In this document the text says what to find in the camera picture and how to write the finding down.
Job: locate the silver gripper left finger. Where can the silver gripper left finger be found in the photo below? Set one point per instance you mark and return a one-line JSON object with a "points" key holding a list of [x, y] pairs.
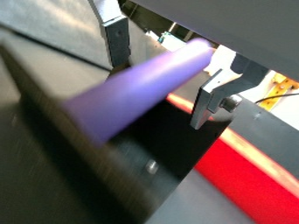
{"points": [[113, 30]]}

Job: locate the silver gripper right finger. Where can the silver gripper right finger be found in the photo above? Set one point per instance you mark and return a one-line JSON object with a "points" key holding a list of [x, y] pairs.
{"points": [[217, 93]]}

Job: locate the purple cylinder peg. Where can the purple cylinder peg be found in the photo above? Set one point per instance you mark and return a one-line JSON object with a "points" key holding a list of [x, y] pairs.
{"points": [[104, 110]]}

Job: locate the red shape-sorting block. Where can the red shape-sorting block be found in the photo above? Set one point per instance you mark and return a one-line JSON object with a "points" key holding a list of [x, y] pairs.
{"points": [[252, 165]]}

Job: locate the black curved cradle stand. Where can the black curved cradle stand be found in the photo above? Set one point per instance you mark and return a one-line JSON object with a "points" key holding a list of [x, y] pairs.
{"points": [[145, 159]]}

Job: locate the yellow frame outside enclosure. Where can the yellow frame outside enclosure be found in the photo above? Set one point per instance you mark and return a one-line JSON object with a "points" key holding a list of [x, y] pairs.
{"points": [[283, 85]]}

